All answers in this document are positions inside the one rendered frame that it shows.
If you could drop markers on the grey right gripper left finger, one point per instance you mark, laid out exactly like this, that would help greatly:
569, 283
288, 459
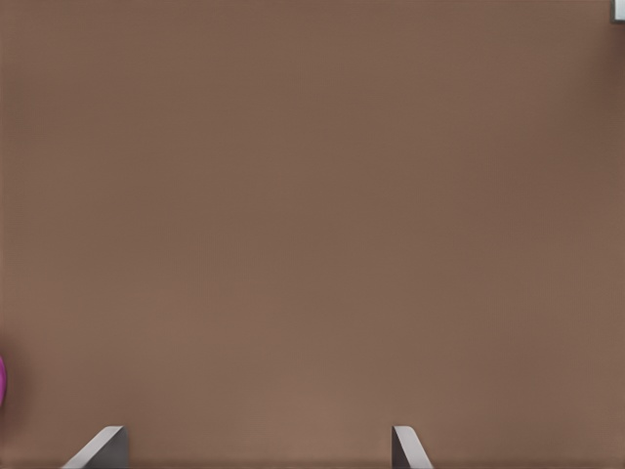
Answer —
105, 449

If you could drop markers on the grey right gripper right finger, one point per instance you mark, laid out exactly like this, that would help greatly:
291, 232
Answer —
409, 447

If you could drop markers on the magenta plate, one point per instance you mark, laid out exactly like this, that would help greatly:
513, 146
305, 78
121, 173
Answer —
2, 380

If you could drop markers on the silver frame post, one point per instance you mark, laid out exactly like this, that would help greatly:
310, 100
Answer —
618, 10

